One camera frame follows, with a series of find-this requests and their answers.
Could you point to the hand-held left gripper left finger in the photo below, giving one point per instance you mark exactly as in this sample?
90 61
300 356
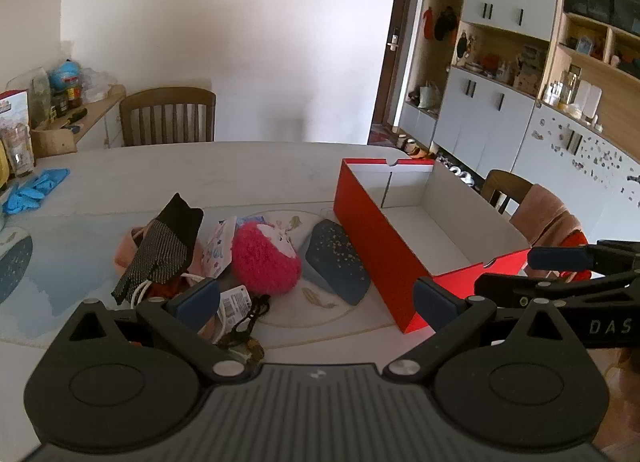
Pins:
197 298

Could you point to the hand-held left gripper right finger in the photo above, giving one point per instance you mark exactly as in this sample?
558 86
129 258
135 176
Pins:
435 299

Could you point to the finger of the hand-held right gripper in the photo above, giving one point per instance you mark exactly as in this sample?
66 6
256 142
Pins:
557 258
505 287

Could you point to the white printed packet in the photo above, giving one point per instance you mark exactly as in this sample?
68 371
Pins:
217 249

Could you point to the black knit glove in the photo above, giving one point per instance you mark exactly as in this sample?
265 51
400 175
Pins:
160 247

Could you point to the pink fluffy plush toy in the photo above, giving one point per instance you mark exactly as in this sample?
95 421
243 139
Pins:
265 259

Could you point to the pink fleece cloth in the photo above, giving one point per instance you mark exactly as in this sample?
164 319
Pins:
126 249

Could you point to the red cardboard box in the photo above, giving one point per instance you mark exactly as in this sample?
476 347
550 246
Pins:
370 237

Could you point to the white barcode tag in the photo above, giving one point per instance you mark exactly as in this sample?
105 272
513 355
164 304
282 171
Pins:
232 304

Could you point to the small red item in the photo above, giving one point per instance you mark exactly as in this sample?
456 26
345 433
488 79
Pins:
162 288

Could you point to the pink towel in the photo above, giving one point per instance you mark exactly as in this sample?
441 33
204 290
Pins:
545 214

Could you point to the black sunglasses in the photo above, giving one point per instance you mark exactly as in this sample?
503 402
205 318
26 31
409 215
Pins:
255 309

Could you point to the wooden chair with towel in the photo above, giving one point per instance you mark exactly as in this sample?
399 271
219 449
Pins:
505 184

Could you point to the row of shoes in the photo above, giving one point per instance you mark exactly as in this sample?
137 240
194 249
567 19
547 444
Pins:
450 169

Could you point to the wooden slatted chair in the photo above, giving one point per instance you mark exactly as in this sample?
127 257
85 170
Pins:
167 114

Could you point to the blue rubber gloves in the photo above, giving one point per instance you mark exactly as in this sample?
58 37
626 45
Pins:
32 189

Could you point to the white sideboard with wooden top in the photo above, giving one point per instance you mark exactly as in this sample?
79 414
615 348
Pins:
100 117

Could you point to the brown cardboard box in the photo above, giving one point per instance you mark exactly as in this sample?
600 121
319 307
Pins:
52 141

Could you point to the black and yellow screwdriver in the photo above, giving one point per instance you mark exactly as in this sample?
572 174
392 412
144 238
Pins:
74 116

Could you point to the glass jar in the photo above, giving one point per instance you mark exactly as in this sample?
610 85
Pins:
17 149

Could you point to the clear plastic bag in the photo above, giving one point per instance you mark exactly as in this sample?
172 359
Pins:
97 84

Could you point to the blue globe ball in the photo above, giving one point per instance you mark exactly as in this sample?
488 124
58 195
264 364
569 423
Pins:
65 74

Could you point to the brown door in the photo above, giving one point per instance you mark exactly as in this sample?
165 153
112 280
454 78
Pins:
400 42

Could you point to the red and white printed box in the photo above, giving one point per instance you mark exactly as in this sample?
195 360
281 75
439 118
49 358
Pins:
12 107

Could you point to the white and wood wall cabinet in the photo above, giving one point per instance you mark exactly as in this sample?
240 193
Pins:
500 107

